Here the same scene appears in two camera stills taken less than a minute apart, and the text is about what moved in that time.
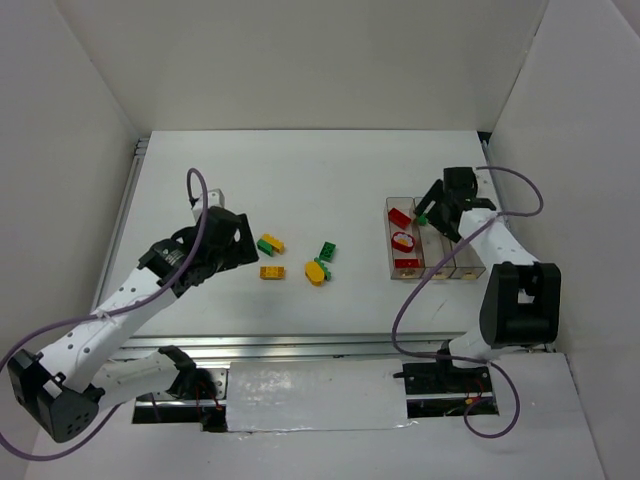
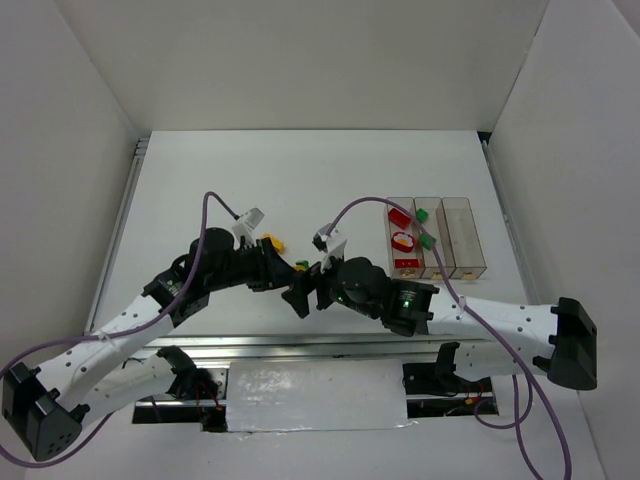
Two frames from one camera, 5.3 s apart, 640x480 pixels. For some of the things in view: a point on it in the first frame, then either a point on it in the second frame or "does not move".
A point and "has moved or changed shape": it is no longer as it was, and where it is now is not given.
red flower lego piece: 402,241 does not move
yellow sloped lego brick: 276,243 does not move
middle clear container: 434,247 does not move
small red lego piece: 399,218 does not move
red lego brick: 406,263 does not move
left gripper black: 244,240 → 267,265
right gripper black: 451,204 → 320,289
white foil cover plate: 316,394 does not move
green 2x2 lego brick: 327,251 has moved or changed shape
